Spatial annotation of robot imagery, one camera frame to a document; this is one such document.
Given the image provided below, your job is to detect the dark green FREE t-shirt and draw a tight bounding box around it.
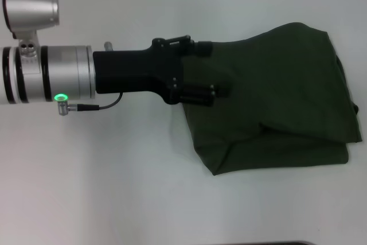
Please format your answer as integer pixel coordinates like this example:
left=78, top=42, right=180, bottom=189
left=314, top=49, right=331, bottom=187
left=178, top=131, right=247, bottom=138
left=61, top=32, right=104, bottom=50
left=182, top=22, right=362, bottom=177

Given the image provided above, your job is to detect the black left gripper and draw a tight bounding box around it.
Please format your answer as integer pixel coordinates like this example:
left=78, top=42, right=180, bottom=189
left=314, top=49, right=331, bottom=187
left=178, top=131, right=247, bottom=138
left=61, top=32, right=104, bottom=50
left=92, top=34, right=232, bottom=108

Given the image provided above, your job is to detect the grey cable with metal plug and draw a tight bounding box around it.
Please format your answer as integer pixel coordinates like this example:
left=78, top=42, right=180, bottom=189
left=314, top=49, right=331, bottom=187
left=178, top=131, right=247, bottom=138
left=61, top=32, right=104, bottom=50
left=56, top=92, right=124, bottom=117

